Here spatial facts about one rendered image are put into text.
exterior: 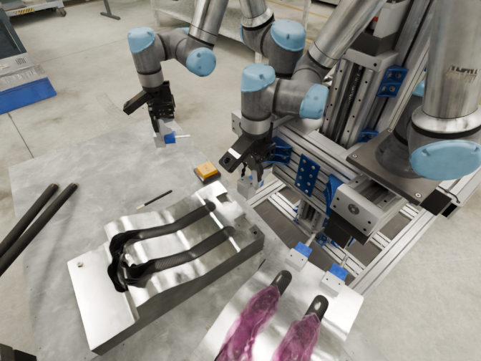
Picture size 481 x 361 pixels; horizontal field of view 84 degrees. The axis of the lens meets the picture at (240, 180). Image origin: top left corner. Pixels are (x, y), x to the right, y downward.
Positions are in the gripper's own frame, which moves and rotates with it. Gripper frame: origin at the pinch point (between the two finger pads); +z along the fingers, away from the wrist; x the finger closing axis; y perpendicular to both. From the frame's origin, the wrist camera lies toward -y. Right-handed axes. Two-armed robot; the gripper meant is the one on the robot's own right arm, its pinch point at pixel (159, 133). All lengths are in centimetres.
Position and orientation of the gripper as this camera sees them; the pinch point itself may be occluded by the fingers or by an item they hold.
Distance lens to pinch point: 105.7
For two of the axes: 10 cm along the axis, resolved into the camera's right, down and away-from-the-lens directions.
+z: 0.0, 6.7, 7.4
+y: 9.9, -0.8, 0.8
